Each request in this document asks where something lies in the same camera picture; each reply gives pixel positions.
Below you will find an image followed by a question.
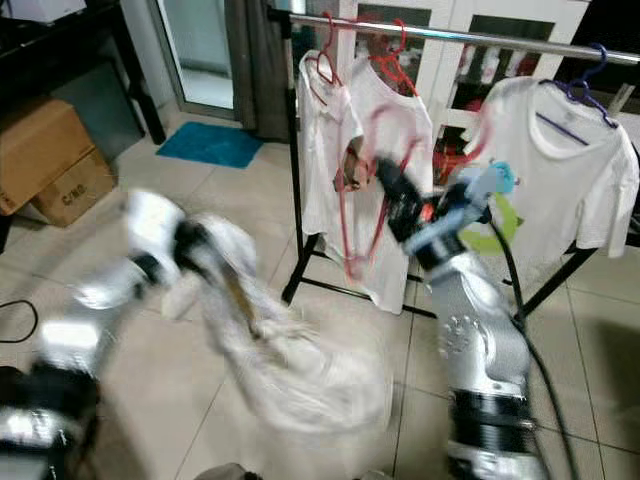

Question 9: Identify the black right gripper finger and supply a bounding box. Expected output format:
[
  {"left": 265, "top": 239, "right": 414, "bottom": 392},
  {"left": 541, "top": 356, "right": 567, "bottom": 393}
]
[{"left": 370, "top": 155, "right": 407, "bottom": 196}]

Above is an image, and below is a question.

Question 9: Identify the red plastic clothes hanger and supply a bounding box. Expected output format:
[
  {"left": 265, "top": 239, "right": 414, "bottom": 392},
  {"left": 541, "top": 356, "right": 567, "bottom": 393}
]
[
  {"left": 370, "top": 18, "right": 421, "bottom": 96},
  {"left": 338, "top": 100, "right": 496, "bottom": 283},
  {"left": 310, "top": 12, "right": 346, "bottom": 91}
]

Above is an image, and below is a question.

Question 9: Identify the white garment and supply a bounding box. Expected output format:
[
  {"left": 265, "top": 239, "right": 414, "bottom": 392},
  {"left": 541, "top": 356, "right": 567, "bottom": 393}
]
[{"left": 160, "top": 212, "right": 396, "bottom": 436}]

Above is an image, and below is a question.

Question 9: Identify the purple clothes hanger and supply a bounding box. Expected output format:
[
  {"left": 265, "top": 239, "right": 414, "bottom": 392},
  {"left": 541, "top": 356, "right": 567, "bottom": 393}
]
[{"left": 535, "top": 42, "right": 621, "bottom": 131}]

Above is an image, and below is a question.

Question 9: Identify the white t-shirt brown print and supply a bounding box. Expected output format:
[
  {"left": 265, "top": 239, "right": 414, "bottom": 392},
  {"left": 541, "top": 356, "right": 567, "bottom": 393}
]
[{"left": 345, "top": 55, "right": 436, "bottom": 313}]

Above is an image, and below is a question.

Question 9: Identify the small white collared shirt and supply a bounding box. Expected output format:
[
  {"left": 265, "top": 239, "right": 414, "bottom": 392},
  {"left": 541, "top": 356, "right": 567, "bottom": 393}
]
[{"left": 295, "top": 50, "right": 366, "bottom": 236}]

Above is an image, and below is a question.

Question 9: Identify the teal floor mat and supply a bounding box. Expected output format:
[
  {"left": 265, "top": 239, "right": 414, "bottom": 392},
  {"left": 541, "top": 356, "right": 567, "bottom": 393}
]
[{"left": 157, "top": 121, "right": 264, "bottom": 169}]

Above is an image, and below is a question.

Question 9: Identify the small printed cardboard box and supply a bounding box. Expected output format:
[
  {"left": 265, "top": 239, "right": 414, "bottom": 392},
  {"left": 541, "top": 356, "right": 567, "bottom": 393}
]
[{"left": 32, "top": 148, "right": 118, "bottom": 227}]

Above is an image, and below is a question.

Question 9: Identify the white t-shirt green print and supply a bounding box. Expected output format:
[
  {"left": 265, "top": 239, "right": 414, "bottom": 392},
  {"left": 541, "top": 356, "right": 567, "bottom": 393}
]
[{"left": 470, "top": 78, "right": 640, "bottom": 286}]

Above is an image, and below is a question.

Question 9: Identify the white glass door cabinet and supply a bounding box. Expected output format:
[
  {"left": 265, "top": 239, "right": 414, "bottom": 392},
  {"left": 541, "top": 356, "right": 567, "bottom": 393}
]
[{"left": 290, "top": 0, "right": 640, "bottom": 141}]

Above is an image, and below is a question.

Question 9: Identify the grey curtain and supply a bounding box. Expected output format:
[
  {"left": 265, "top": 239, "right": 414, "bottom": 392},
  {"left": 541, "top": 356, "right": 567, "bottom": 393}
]
[{"left": 225, "top": 0, "right": 293, "bottom": 141}]

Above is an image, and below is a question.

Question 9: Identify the large brown cardboard box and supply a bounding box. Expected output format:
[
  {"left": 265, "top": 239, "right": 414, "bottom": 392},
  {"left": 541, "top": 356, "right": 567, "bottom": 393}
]
[{"left": 0, "top": 95, "right": 96, "bottom": 191}]

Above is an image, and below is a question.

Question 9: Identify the white framed glass door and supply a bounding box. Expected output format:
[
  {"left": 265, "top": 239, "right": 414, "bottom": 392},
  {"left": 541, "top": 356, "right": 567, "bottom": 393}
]
[{"left": 145, "top": 0, "right": 231, "bottom": 116}]

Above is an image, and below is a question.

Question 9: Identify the black desk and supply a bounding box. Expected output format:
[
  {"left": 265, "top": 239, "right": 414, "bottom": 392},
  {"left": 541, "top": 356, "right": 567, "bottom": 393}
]
[{"left": 0, "top": 0, "right": 167, "bottom": 144}]

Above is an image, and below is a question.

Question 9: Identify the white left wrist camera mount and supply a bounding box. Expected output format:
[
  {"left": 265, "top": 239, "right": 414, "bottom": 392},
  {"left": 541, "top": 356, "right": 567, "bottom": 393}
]
[{"left": 125, "top": 190, "right": 191, "bottom": 271}]

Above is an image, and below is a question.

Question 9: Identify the pale blue right wrist camera mount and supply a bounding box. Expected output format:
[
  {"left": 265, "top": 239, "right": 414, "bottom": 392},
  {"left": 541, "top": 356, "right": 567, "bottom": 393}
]
[{"left": 405, "top": 160, "right": 521, "bottom": 251}]

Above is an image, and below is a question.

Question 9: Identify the black clothes rack silver rail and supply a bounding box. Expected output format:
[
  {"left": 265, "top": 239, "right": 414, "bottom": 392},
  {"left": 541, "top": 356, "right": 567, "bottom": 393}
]
[{"left": 268, "top": 5, "right": 640, "bottom": 326}]

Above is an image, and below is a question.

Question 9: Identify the black floor cable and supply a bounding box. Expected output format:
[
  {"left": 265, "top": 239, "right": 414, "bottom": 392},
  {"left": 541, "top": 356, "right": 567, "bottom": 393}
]
[{"left": 0, "top": 298, "right": 43, "bottom": 345}]

